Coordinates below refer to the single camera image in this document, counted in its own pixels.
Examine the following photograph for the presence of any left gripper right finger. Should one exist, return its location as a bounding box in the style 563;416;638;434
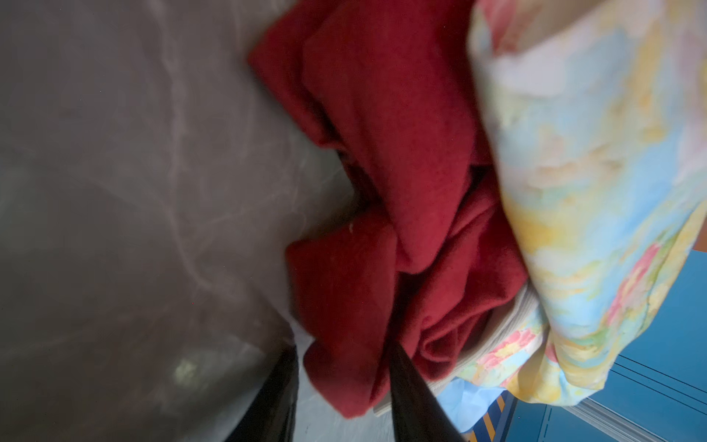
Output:
390;344;463;442

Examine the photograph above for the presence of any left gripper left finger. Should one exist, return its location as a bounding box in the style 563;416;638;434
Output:
226;346;299;442

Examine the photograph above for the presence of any dark red cloth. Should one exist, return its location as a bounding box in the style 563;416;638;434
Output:
249;1;528;418

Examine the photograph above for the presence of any light blue cloth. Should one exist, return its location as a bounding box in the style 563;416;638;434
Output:
436;378;506;433

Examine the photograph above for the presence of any floral pastel cloth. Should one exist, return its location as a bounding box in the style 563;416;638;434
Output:
467;1;706;406

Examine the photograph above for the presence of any right aluminium corner post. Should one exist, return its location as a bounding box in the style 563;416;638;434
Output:
564;399;666;442

